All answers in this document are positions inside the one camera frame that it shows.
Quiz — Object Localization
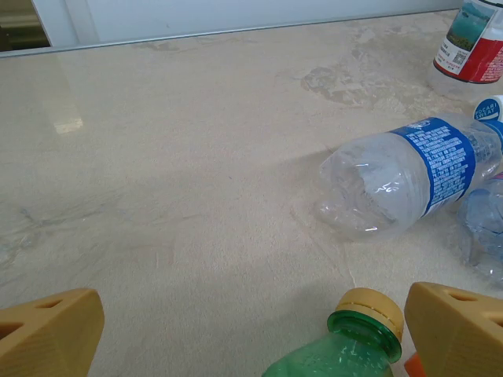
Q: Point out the red orange label bottle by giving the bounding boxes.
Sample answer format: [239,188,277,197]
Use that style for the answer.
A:
[403,352,428,377]

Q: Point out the red label bottle red cap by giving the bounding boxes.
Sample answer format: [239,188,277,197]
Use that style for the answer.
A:
[427,0,503,100]

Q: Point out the aluminium table edge rail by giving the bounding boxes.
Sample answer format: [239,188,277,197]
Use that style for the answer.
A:
[0,5,463,60]

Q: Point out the clear bottle blue label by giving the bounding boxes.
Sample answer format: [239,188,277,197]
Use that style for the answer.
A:
[316,112,503,243]

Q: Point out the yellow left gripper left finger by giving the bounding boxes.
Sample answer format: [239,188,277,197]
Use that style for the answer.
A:
[0,287,105,377]

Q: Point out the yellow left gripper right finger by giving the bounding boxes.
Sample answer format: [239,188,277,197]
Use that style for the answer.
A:
[403,281,503,377]

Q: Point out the Pocari Sweat blue label bottle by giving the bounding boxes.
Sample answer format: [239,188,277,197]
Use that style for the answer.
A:
[472,93,503,148]

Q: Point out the white door frame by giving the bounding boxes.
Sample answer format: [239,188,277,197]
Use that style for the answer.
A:
[31,0,99,48]

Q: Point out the bluish clear bottle blue cap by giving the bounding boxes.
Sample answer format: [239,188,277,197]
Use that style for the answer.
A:
[455,170,503,286]

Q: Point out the green bottle yellow cap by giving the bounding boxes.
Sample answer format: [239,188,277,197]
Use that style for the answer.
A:
[261,287,405,377]

